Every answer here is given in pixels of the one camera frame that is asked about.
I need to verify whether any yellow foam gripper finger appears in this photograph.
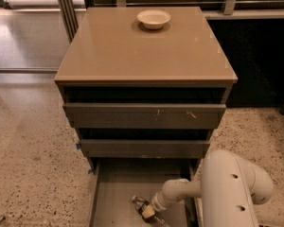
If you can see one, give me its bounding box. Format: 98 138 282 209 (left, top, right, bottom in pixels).
142 204 155 218

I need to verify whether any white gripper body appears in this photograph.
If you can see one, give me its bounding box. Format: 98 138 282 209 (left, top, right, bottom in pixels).
151 191 168 212

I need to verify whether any clear plastic water bottle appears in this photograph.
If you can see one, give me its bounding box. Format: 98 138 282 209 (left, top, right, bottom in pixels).
132 196 170 227

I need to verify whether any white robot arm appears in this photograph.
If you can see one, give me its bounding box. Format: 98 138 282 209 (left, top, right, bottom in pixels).
137 150 274 227

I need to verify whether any bottom open grey drawer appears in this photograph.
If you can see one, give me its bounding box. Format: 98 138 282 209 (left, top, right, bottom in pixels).
89 158 193 227

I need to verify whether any middle grey drawer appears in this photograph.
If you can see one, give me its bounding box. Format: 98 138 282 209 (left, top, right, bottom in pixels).
80 139 210 159

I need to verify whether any tan drawer cabinet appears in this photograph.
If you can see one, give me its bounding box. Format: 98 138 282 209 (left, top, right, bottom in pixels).
53 6 239 175

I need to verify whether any top grey drawer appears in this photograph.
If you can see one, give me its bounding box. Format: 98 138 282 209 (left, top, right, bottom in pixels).
63 103 226 130

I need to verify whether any white paper bowl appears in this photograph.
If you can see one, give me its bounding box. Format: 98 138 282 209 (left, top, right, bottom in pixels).
136 9 170 30

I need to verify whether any metal frame post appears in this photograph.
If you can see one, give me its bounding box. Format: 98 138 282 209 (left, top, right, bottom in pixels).
58 0 79 42

